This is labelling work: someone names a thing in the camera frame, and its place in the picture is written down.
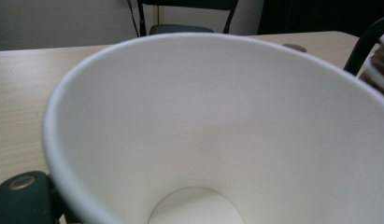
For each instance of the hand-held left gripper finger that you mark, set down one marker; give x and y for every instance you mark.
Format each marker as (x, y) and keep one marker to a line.
(21, 199)

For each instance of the white paper cup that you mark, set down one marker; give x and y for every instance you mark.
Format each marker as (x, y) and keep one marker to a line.
(211, 124)

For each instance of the black folding chair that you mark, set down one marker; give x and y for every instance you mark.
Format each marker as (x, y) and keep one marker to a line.
(180, 28)

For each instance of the black round table grommet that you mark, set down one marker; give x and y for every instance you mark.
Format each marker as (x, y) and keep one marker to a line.
(295, 47)

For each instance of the black curtain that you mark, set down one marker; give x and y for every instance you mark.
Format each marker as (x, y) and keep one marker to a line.
(320, 15)

